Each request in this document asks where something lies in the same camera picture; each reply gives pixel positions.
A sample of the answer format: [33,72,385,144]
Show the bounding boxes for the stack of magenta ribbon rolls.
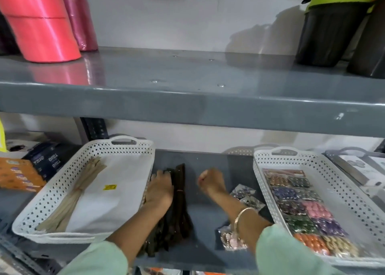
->
[57,0,99,52]

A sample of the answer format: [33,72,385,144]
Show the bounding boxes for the black bin with orange lid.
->
[346,0,385,79]

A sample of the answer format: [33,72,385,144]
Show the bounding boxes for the person's right mint green sleeve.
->
[255,224,346,275]

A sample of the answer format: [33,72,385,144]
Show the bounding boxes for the grey perforated plastic basket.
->
[323,146,385,200]

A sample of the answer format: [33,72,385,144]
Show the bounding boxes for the gold bangle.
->
[234,207,258,240]

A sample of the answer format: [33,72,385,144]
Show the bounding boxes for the yellow plastic item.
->
[0,120,7,153]

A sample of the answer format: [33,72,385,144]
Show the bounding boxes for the white cardboard box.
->
[334,154,385,188]

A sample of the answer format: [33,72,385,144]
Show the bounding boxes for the bundle of dark brown zippers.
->
[137,163,194,258]

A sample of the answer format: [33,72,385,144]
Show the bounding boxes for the person's left hand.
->
[145,169,174,208]

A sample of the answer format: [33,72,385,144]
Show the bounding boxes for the person's mint green sleeve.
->
[57,241,129,275]
[255,224,346,275]

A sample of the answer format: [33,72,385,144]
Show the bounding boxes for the person's right hand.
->
[197,168,227,198]

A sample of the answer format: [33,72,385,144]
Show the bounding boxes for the packet of multicoloured buttons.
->
[262,169,360,258]

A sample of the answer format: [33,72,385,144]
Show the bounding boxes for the black bin with green lid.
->
[295,0,378,68]

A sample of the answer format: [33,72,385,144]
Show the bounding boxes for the stack of dark blue boxes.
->
[22,141,79,182]

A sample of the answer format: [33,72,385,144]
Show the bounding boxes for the white perforated plastic basket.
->
[12,135,155,244]
[253,146,385,268]

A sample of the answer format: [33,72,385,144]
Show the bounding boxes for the person's right forearm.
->
[208,191,274,251]

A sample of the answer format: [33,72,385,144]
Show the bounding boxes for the clear packet of dark buttons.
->
[230,184,266,210]

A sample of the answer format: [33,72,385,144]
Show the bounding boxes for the person's left mint green sleeve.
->
[57,241,129,275]

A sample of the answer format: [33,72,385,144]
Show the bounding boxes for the grey metal shelf board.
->
[0,149,385,275]
[0,47,385,138]

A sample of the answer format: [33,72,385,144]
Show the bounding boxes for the stack of orange boxes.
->
[0,157,47,193]

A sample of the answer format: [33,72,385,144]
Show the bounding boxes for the person's left forearm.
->
[107,201,172,266]

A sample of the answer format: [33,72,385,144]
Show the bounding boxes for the stack of red ribbon rolls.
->
[0,0,82,63]

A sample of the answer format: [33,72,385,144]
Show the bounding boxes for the clear packet of pink buttons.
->
[217,223,250,252]

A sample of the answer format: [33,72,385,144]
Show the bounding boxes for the bundle of beige zippers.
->
[36,156,108,233]

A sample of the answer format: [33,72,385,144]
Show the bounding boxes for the dark slotted shelf upright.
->
[81,117,108,149]

